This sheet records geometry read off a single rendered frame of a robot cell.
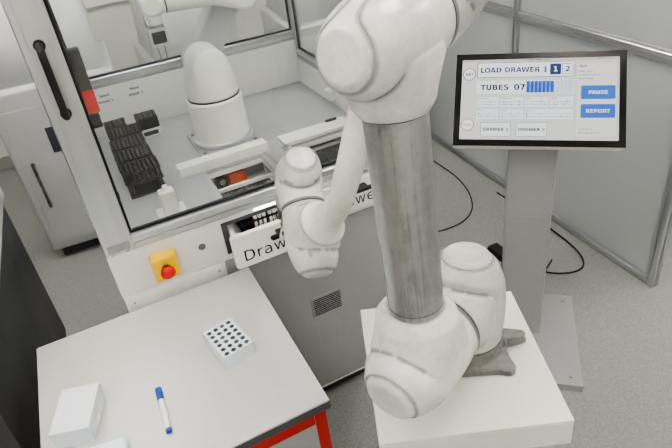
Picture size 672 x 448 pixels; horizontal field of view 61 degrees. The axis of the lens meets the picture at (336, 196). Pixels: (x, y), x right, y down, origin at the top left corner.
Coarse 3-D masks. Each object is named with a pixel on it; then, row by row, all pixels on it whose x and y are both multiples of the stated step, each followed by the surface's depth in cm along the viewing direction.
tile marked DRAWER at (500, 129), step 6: (480, 126) 184; (486, 126) 183; (492, 126) 183; (498, 126) 182; (504, 126) 182; (510, 126) 181; (480, 132) 184; (486, 132) 183; (492, 132) 182; (498, 132) 182; (504, 132) 181; (510, 132) 181
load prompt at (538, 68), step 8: (480, 64) 187; (488, 64) 186; (496, 64) 185; (504, 64) 184; (512, 64) 184; (520, 64) 183; (528, 64) 182; (536, 64) 182; (544, 64) 181; (552, 64) 180; (560, 64) 180; (568, 64) 179; (480, 72) 186; (488, 72) 185; (496, 72) 185; (504, 72) 184; (512, 72) 183; (520, 72) 183; (528, 72) 182; (536, 72) 181; (544, 72) 181; (552, 72) 180; (560, 72) 179; (568, 72) 179
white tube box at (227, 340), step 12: (216, 324) 150; (228, 324) 150; (204, 336) 147; (216, 336) 146; (228, 336) 146; (240, 336) 145; (216, 348) 142; (228, 348) 142; (240, 348) 141; (252, 348) 144; (228, 360) 140; (240, 360) 143
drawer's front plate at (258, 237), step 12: (264, 228) 163; (276, 228) 165; (240, 240) 161; (252, 240) 163; (264, 240) 165; (276, 240) 167; (240, 252) 163; (252, 252) 165; (264, 252) 167; (276, 252) 169; (240, 264) 165; (252, 264) 167
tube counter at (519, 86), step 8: (520, 80) 182; (528, 80) 182; (536, 80) 181; (544, 80) 180; (552, 80) 180; (560, 80) 179; (568, 80) 178; (520, 88) 182; (528, 88) 181; (536, 88) 181; (544, 88) 180; (552, 88) 179; (560, 88) 179; (568, 88) 178
